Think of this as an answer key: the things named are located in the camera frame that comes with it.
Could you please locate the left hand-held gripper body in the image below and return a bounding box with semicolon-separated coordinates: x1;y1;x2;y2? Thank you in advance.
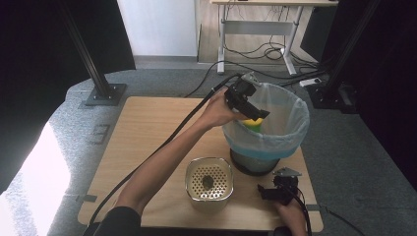
225;72;264;111

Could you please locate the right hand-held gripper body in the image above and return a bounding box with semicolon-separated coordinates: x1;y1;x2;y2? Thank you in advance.
272;166;303;206

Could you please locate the yellow green sponge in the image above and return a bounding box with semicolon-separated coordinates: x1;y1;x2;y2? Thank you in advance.
241;117;265;134

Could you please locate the grey trash bin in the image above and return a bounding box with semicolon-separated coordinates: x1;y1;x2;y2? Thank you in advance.
229;148;281;177

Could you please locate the blue bin with plastic liner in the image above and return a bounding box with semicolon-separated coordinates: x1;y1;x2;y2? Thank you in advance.
222;82;311;161

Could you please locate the person's left hand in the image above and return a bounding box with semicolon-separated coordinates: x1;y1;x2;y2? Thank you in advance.
200;88;247;131

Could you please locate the person's right hand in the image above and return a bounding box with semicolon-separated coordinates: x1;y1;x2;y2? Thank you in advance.
273;196;310;236

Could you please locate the cream container with strainer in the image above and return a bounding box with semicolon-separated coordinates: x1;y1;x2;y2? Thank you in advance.
185;156;235;211

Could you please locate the white power strip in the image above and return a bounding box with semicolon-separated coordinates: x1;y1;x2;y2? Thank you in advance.
298;77;324;89

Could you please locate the black metal stand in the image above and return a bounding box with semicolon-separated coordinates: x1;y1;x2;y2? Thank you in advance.
309;0;383;111
60;0;128;107

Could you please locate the black curtain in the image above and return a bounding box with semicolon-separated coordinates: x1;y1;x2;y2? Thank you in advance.
0;0;137;195
328;0;417;181

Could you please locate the grey floor socket cover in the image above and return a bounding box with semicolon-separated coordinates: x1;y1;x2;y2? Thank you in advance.
89;123;111;146

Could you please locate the person's dark sleeve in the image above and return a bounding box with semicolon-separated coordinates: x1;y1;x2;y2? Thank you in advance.
82;206;143;236

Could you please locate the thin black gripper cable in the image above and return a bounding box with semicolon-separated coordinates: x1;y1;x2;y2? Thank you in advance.
294;186;313;236

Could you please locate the bundle of black floor cables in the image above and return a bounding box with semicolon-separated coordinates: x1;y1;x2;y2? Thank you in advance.
185;6;330;98

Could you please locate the black floor cable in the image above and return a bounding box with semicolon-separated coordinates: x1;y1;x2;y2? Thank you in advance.
324;207;366;236

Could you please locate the white frame desk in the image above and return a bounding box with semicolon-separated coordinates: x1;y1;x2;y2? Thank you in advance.
209;0;339;77

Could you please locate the thick black gripper cable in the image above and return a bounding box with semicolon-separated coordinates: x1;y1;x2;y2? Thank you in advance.
89;73;243;228

